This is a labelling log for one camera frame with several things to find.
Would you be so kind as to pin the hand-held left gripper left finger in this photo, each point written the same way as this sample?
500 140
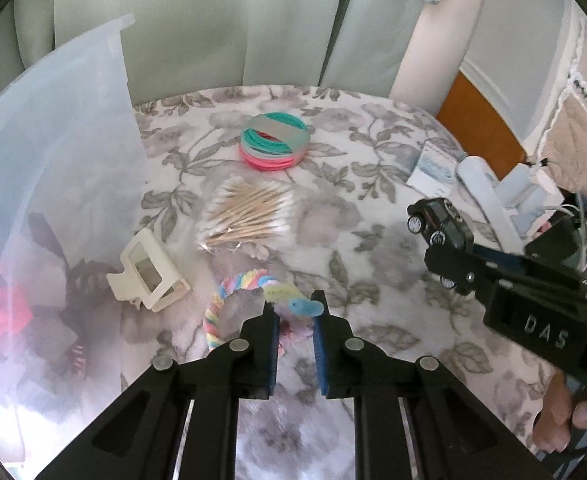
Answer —
272 350

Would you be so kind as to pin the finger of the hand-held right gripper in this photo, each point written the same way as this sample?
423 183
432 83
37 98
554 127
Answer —
453 270
503 258

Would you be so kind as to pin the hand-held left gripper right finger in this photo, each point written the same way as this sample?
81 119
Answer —
321 355

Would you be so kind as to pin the black toy car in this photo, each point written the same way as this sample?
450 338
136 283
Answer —
438 215

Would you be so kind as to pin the cream hair claw clip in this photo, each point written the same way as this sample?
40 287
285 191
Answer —
146 275

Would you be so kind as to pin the pink and teal hair-tie pack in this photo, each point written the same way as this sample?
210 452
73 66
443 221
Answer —
273 142

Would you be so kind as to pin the black lace headband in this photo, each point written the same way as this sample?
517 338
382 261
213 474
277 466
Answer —
73 280

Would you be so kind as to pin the pink bar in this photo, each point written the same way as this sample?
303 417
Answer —
0 305

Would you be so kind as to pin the clear plastic storage container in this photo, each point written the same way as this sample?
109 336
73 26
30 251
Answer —
73 135

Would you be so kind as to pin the person's right hand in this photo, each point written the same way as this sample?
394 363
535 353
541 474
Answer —
568 410

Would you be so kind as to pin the black power adapter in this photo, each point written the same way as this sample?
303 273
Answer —
548 245

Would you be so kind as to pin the white charger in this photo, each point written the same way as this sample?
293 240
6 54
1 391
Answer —
523 192

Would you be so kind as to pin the white power strip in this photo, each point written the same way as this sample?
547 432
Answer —
483 190

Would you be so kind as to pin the face mask packet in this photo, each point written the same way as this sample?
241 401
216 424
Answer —
431 170

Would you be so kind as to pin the bag of cotton swabs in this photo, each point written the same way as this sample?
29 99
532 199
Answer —
248 215

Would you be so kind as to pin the beige lace-trimmed quilt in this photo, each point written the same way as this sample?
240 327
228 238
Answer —
573 125

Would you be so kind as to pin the pale green curtain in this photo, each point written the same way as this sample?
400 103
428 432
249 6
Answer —
223 20

